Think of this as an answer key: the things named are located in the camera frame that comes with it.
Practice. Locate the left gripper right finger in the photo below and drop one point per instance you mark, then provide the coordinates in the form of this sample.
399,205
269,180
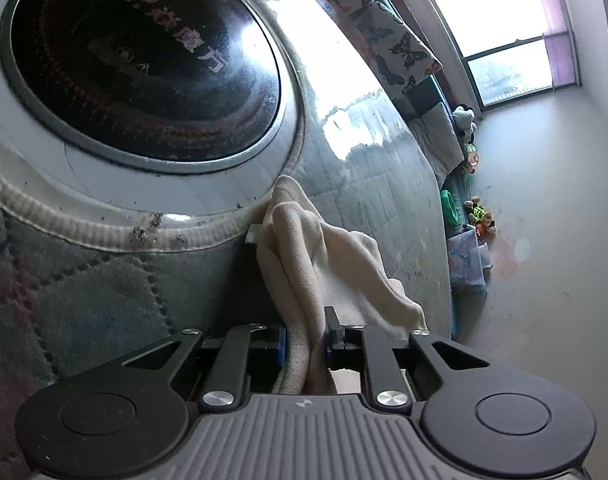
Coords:
366,350

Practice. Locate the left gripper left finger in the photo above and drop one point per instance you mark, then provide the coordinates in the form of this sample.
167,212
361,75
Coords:
248,360

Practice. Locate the cream sweater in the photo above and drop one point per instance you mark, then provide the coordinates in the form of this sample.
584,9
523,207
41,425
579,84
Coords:
307,265

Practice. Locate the clear plastic storage box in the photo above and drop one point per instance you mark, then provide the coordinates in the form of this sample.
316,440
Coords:
467,265

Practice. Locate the green plush toys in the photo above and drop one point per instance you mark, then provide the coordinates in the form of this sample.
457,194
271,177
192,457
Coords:
479,217

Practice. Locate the green bowl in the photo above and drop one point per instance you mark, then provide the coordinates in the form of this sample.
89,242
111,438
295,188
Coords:
449,208

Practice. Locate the blue corner sofa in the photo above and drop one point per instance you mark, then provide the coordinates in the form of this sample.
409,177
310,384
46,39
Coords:
417,102

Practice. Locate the grey cushion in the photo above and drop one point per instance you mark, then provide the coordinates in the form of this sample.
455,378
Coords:
438,141

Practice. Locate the panda plush toy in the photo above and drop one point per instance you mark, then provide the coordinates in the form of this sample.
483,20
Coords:
464,119

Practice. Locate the round black induction cooktop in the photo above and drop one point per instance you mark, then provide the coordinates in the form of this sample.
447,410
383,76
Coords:
160,81

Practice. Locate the upright butterfly pillow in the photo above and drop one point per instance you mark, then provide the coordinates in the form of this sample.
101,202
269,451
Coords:
395,54

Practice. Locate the window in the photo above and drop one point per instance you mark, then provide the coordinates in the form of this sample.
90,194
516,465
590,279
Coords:
511,48

